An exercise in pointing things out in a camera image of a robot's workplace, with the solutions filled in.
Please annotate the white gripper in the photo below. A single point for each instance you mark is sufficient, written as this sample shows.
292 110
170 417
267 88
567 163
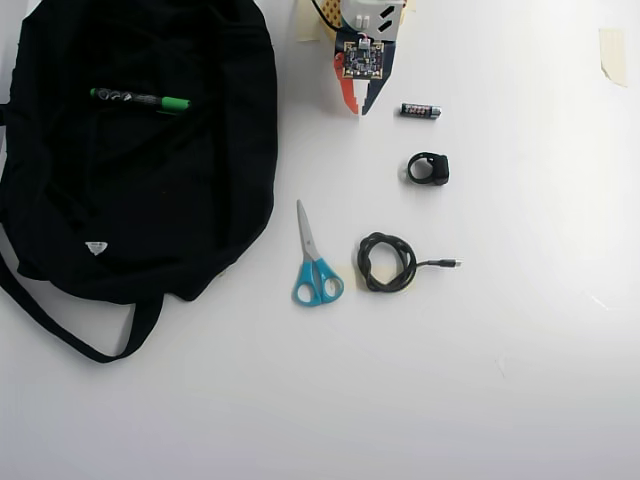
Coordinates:
378 93

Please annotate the green capped black marker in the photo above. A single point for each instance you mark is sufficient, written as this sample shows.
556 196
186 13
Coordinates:
145 100

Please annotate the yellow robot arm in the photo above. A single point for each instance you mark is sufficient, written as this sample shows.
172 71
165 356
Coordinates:
331 12

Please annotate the black fabric bag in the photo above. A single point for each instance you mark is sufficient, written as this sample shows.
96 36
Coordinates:
150 200

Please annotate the black AA battery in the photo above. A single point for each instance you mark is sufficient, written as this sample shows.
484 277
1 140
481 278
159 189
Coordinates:
420 110

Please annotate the beige masking tape strip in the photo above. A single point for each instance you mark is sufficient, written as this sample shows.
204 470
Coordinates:
306 22
614 55

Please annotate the bare camera circuit board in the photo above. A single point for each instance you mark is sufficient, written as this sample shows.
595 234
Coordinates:
361 59

